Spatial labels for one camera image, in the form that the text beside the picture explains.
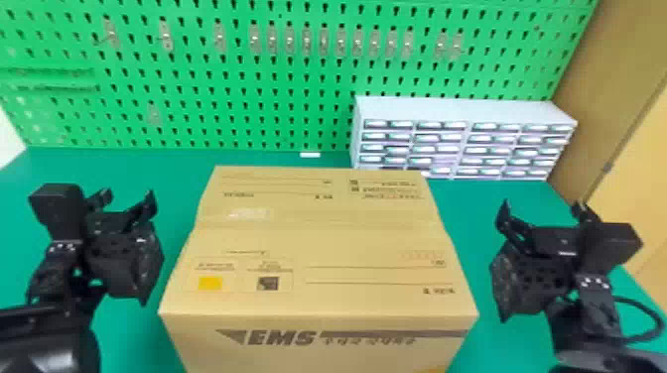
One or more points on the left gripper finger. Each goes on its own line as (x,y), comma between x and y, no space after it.
(142,211)
(100,199)

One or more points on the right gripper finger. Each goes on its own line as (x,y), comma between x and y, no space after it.
(513,232)
(583,213)

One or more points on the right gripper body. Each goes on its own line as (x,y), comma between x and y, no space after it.
(536,271)

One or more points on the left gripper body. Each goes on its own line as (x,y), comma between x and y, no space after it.
(125,260)

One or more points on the cardboard box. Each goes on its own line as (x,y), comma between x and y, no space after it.
(318,271)

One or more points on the white drawer cabinet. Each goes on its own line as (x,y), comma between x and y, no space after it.
(516,148)
(409,140)

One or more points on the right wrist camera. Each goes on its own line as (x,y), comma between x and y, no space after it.
(609,245)

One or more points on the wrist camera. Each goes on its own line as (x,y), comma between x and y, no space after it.
(56,208)
(609,245)

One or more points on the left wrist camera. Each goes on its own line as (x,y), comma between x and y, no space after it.
(56,208)

